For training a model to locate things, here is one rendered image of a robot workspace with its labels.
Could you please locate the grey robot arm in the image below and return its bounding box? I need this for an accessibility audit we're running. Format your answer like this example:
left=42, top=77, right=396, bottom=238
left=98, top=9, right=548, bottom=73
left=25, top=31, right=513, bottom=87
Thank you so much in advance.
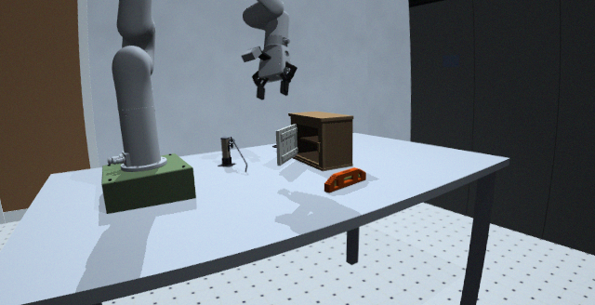
left=107, top=0, right=290, bottom=172

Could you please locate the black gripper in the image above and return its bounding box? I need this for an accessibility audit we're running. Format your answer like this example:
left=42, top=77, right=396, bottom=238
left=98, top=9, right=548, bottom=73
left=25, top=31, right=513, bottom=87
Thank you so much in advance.
left=252, top=43, right=297, bottom=99

